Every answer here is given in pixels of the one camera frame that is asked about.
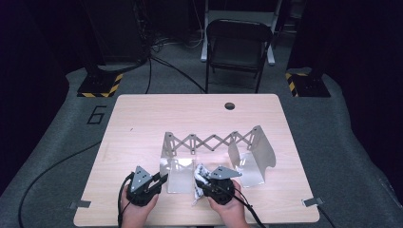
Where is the right hand-held gripper cable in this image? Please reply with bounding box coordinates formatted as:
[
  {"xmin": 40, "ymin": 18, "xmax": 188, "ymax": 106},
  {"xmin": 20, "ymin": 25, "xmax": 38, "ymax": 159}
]
[{"xmin": 218, "ymin": 181, "xmax": 267, "ymax": 228}]

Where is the dark equipment cabinet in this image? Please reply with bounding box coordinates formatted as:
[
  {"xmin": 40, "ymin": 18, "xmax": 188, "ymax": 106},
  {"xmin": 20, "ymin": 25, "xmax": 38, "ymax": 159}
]
[{"xmin": 84, "ymin": 0, "xmax": 148, "ymax": 65}]

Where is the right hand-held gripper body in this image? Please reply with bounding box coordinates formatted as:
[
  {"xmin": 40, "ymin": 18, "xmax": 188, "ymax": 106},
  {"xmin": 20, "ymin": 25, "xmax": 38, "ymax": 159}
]
[{"xmin": 205, "ymin": 165, "xmax": 242, "ymax": 205}]

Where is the person's left hand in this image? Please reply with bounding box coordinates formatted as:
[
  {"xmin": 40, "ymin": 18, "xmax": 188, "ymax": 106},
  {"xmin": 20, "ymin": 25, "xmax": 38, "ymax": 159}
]
[{"xmin": 121, "ymin": 186, "xmax": 159, "ymax": 224}]

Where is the black stand with striped base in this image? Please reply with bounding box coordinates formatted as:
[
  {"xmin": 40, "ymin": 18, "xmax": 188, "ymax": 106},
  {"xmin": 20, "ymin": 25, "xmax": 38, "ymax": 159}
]
[
  {"xmin": 284, "ymin": 0, "xmax": 332, "ymax": 98},
  {"xmin": 76, "ymin": 0, "xmax": 124, "ymax": 99}
]

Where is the left hand-held gripper cable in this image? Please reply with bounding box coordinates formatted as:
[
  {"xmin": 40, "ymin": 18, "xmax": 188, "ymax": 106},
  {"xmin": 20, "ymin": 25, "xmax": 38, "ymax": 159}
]
[{"xmin": 117, "ymin": 171, "xmax": 136, "ymax": 227}]

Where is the thin black floor cable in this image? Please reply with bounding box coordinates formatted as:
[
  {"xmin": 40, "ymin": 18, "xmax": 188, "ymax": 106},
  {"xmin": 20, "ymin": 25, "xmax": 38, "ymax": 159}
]
[{"xmin": 144, "ymin": 56, "xmax": 153, "ymax": 95}]

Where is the black folding chair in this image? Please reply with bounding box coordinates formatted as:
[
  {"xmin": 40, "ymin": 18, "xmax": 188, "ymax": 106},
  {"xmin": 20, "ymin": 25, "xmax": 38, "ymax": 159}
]
[{"xmin": 205, "ymin": 18, "xmax": 274, "ymax": 94}]

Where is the short black floor cable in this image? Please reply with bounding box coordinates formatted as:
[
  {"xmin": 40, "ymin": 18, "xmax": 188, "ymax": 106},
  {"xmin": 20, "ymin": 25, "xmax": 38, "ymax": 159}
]
[{"xmin": 317, "ymin": 205, "xmax": 336, "ymax": 228}]

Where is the long black floor cable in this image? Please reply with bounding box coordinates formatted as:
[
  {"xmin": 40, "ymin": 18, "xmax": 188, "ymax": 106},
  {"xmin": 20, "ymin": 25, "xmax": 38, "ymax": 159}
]
[{"xmin": 17, "ymin": 141, "xmax": 102, "ymax": 228}]

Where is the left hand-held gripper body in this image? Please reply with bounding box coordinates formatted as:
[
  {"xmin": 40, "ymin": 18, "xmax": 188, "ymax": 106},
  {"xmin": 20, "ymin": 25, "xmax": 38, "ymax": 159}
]
[{"xmin": 125, "ymin": 165, "xmax": 163, "ymax": 207}]

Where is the grey tape strip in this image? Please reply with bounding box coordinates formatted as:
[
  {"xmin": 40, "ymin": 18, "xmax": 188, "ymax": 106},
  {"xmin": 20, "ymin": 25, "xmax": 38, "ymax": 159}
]
[
  {"xmin": 301, "ymin": 197, "xmax": 325, "ymax": 208},
  {"xmin": 68, "ymin": 199, "xmax": 92, "ymax": 210}
]

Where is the person's right hand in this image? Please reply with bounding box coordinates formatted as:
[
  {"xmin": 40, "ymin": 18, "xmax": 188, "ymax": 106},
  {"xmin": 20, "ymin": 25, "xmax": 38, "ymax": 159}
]
[{"xmin": 207, "ymin": 180, "xmax": 246, "ymax": 221}]

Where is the hand-held gripper cable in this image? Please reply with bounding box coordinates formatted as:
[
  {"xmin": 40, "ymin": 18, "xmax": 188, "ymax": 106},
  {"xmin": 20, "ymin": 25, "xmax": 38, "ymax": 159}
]
[
  {"xmin": 117, "ymin": 171, "xmax": 136, "ymax": 227},
  {"xmin": 218, "ymin": 181, "xmax": 267, "ymax": 228}
]

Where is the white cloth with dark pattern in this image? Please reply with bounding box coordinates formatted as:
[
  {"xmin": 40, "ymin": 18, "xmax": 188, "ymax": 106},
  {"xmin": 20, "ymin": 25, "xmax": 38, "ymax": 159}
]
[{"xmin": 191, "ymin": 162, "xmax": 212, "ymax": 207}]

